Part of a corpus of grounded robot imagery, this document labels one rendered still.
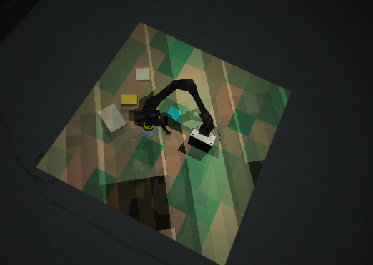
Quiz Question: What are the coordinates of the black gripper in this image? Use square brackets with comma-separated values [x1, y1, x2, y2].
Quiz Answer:
[138, 116, 168, 127]

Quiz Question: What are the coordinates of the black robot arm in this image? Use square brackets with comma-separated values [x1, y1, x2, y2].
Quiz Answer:
[134, 79, 215, 137]

